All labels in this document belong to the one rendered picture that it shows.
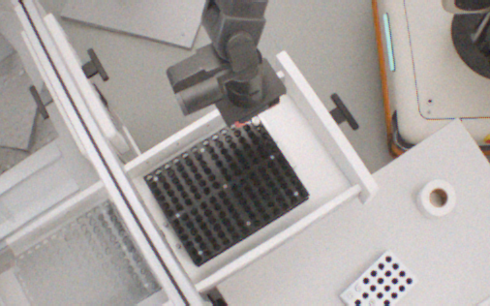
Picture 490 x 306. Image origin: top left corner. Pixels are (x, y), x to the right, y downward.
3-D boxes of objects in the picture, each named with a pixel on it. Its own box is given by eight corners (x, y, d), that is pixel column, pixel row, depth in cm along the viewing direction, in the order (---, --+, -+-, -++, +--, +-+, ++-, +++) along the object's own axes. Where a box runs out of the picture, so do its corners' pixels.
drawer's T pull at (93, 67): (93, 48, 115) (91, 45, 114) (110, 79, 114) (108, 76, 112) (76, 59, 115) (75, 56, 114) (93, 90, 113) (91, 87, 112)
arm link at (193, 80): (251, 32, 77) (229, -3, 82) (163, 70, 76) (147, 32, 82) (271, 99, 86) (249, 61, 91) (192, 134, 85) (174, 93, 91)
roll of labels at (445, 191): (431, 227, 117) (436, 223, 114) (410, 198, 119) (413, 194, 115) (457, 204, 118) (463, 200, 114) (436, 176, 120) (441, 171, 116)
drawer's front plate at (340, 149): (284, 72, 121) (284, 48, 110) (370, 200, 114) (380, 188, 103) (275, 76, 120) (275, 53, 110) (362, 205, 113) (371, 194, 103)
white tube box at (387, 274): (385, 250, 117) (389, 248, 113) (414, 282, 115) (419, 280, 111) (338, 295, 115) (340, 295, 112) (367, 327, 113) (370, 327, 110)
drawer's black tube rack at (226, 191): (255, 120, 117) (254, 108, 110) (308, 201, 112) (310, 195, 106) (149, 185, 115) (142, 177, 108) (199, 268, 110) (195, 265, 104)
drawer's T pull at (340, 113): (334, 93, 111) (335, 91, 109) (359, 128, 109) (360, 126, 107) (318, 104, 110) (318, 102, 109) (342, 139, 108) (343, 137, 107)
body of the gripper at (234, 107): (288, 95, 96) (288, 76, 89) (229, 129, 95) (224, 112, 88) (265, 61, 97) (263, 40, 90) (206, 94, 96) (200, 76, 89)
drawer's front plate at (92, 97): (66, 35, 125) (49, 11, 115) (130, 150, 118) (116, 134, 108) (59, 39, 125) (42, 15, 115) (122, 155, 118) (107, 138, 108)
